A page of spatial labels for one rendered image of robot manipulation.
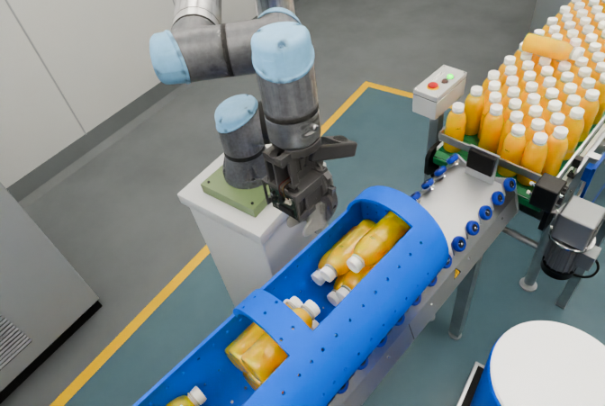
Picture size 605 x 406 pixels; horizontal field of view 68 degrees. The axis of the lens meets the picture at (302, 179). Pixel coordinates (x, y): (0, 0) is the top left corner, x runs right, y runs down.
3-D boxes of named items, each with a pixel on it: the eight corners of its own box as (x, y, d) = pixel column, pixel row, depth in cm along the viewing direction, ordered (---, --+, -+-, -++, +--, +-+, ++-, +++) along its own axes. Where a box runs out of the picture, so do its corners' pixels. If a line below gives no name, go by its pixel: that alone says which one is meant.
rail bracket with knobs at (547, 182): (520, 203, 145) (528, 181, 137) (531, 191, 148) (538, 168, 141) (552, 218, 139) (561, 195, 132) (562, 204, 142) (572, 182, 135)
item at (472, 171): (462, 175, 153) (466, 147, 144) (465, 171, 154) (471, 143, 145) (490, 187, 147) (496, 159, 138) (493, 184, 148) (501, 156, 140)
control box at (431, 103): (411, 111, 169) (412, 88, 162) (440, 86, 178) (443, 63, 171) (435, 121, 164) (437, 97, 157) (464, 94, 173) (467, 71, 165)
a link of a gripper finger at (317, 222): (298, 248, 76) (291, 210, 70) (320, 228, 79) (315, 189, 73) (312, 257, 74) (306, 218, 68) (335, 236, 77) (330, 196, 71)
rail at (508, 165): (438, 139, 164) (439, 133, 161) (439, 139, 164) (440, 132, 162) (550, 187, 141) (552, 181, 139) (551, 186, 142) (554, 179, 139)
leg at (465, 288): (446, 334, 209) (462, 256, 165) (452, 326, 211) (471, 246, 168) (456, 342, 205) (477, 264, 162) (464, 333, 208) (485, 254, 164)
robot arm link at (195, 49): (170, -85, 91) (138, 38, 58) (223, -92, 91) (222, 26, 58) (185, -27, 100) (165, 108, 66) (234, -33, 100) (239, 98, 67)
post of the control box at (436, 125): (417, 257, 241) (430, 103, 171) (420, 251, 243) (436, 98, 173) (423, 260, 239) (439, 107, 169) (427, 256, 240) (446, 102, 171)
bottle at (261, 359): (250, 368, 87) (315, 303, 96) (232, 353, 93) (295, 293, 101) (265, 391, 90) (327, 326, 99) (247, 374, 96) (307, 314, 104)
